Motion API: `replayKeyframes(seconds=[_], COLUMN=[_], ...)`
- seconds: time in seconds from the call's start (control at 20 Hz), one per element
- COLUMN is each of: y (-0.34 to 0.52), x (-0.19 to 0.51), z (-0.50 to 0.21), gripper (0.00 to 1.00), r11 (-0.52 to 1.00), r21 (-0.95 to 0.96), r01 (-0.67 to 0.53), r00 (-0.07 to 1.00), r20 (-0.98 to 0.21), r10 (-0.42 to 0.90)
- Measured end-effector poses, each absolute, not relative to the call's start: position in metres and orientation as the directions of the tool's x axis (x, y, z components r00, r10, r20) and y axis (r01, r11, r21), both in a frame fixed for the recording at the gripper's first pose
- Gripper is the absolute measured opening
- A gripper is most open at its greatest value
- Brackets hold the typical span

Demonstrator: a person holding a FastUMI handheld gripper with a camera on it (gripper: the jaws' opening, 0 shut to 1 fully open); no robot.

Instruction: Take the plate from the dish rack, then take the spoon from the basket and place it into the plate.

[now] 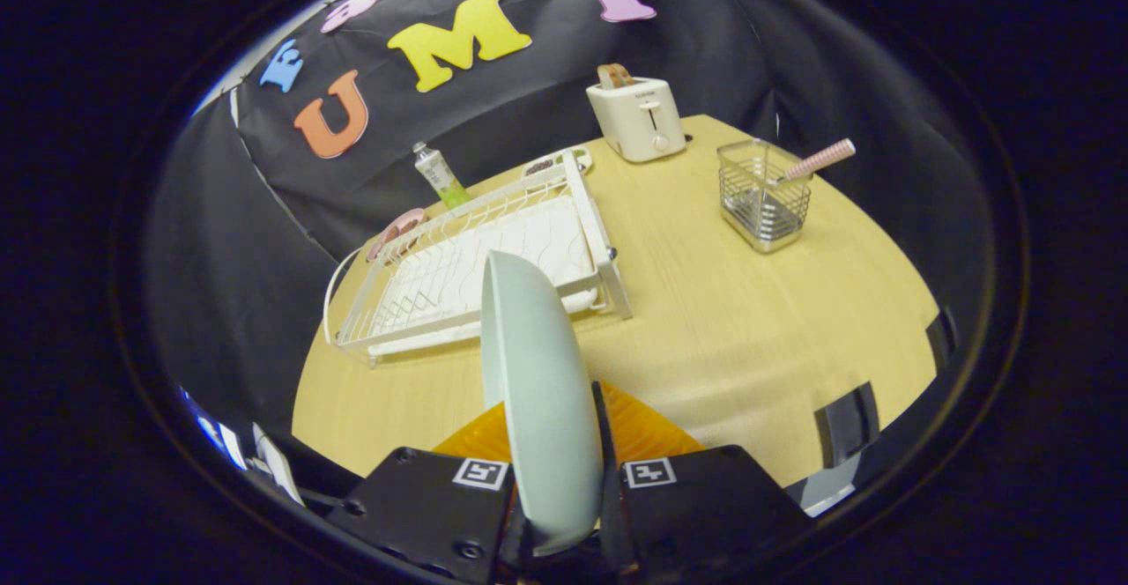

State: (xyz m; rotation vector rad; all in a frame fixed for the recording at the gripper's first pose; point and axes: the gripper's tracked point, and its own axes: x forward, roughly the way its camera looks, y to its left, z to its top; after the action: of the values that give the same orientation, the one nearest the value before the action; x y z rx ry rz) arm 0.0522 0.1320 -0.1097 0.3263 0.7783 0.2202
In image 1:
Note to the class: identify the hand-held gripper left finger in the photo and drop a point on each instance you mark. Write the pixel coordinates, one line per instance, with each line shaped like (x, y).
(423, 506)

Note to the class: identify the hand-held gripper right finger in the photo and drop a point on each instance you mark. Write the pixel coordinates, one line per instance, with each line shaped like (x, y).
(606, 453)

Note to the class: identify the pale green plate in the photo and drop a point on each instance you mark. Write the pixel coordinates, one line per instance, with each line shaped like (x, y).
(542, 409)

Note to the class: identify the pink dish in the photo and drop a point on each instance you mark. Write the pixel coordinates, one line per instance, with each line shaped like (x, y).
(397, 231)

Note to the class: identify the small white divided dish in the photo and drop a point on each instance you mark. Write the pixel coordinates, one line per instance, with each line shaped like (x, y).
(542, 164)

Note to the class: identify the green drink bottle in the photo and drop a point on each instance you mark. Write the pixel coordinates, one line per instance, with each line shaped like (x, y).
(441, 175)

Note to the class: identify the cream toaster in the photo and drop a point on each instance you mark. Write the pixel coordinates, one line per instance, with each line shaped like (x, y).
(639, 118)

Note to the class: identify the brown bread slice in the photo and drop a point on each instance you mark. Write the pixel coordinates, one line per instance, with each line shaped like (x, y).
(614, 75)

